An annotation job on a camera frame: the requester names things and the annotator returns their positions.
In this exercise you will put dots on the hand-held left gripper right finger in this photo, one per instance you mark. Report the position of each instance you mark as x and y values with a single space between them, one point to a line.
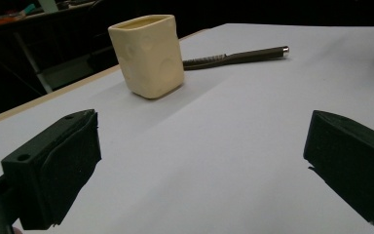
350 159

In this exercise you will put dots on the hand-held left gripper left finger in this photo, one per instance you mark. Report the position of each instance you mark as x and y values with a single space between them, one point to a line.
61 162

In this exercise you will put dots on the wooden desk top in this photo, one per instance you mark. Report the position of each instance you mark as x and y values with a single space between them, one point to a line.
19 14

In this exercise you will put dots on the white desk leg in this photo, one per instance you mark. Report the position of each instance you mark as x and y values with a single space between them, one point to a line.
61 73

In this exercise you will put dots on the white table cover sheet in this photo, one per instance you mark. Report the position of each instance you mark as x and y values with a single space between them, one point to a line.
207 146

